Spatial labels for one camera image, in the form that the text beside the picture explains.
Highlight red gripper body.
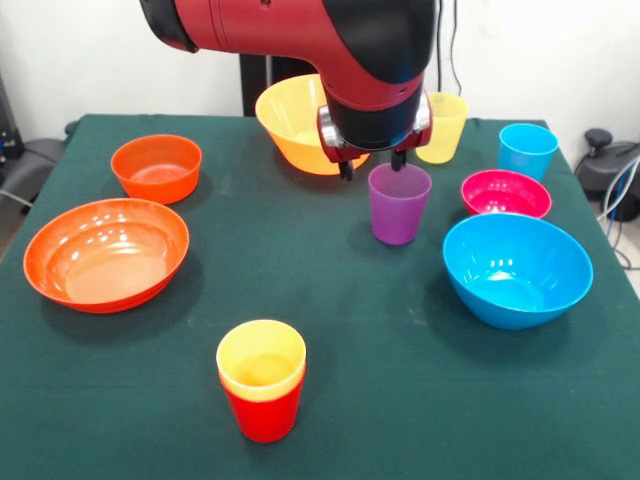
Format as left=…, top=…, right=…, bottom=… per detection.
left=319, top=122, right=435, bottom=165

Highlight purple cup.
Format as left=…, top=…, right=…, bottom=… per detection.
left=368, top=162, right=433, bottom=246

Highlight orange-yellow cup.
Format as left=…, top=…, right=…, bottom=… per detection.
left=218, top=368, right=307, bottom=404

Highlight red cup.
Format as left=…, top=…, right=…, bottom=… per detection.
left=222, top=380, right=305, bottom=444

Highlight translucent yellow cup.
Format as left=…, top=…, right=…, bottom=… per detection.
left=414, top=92, right=470, bottom=164

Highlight large yellow bowl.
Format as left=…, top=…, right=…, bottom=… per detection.
left=254, top=73, right=374, bottom=176

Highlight pink bowl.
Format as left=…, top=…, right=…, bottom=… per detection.
left=460, top=169, right=553, bottom=220

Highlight dark green table cloth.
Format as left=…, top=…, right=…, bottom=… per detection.
left=0, top=113, right=640, bottom=480

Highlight blue cup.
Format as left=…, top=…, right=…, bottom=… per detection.
left=498, top=123, right=560, bottom=182

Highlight large blue bowl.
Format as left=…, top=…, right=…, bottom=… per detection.
left=441, top=213, right=595, bottom=331

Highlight small orange bowl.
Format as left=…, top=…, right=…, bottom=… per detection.
left=110, top=133, right=203, bottom=205

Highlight black stand base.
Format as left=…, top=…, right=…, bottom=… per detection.
left=574, top=128, right=640, bottom=224

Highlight large shallow orange bowl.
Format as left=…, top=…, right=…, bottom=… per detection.
left=23, top=197, right=191, bottom=315

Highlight grey stand base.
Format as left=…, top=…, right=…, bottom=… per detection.
left=0, top=137, right=66, bottom=206

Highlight black equipment rack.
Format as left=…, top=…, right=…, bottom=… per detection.
left=0, top=69, right=24, bottom=174

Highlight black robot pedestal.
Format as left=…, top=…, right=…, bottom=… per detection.
left=238, top=52, right=326, bottom=117

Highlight black hanging cable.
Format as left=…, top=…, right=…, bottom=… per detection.
left=437, top=0, right=464, bottom=96

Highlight blue cable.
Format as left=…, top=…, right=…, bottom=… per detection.
left=597, top=154, right=640, bottom=271

